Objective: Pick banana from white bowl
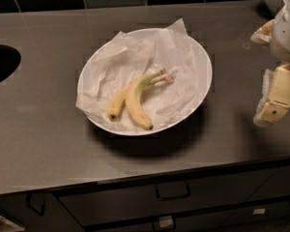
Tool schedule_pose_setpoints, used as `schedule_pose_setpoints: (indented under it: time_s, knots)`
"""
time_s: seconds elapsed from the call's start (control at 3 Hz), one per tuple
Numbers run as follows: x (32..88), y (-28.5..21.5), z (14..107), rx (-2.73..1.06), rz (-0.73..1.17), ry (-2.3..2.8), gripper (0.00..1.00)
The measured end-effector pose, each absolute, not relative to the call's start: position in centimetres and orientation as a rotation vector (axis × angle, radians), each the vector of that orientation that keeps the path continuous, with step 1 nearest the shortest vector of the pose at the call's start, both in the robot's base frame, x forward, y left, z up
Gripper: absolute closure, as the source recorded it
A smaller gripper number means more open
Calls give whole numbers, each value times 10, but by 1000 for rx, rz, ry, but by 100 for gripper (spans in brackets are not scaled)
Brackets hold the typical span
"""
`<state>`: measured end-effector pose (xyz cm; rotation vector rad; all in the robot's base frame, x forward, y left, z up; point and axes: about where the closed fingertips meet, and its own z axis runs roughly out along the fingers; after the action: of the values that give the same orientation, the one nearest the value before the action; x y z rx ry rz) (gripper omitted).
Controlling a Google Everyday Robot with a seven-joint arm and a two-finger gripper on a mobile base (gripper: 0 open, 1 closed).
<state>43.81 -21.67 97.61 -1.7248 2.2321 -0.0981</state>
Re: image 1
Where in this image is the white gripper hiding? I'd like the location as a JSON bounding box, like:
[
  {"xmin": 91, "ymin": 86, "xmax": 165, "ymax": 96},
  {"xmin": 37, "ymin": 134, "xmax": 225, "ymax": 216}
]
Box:
[{"xmin": 250, "ymin": 0, "xmax": 290, "ymax": 128}]

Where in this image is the yellow banana with green stem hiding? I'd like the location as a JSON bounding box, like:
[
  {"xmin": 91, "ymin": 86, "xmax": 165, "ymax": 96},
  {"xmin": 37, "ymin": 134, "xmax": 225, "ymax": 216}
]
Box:
[{"xmin": 125, "ymin": 69, "xmax": 166, "ymax": 131}]

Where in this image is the smaller yellow banana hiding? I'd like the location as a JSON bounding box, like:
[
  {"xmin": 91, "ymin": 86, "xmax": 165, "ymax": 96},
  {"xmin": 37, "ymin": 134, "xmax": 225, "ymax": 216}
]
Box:
[{"xmin": 106, "ymin": 75, "xmax": 174, "ymax": 120}]

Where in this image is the lower cabinet drawer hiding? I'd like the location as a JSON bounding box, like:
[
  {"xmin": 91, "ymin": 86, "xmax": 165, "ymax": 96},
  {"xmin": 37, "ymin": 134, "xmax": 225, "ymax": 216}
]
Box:
[{"xmin": 84, "ymin": 197, "xmax": 290, "ymax": 232}]

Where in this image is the dark left cabinet door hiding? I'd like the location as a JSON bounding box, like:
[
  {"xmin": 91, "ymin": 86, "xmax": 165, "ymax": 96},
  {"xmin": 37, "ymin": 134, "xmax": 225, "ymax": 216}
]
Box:
[{"xmin": 0, "ymin": 193, "xmax": 84, "ymax": 232}]

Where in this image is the dark cabinet drawer with handle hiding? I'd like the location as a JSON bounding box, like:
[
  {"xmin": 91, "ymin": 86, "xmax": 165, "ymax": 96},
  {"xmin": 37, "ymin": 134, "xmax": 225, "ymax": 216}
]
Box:
[{"xmin": 55, "ymin": 168, "xmax": 281, "ymax": 227}]

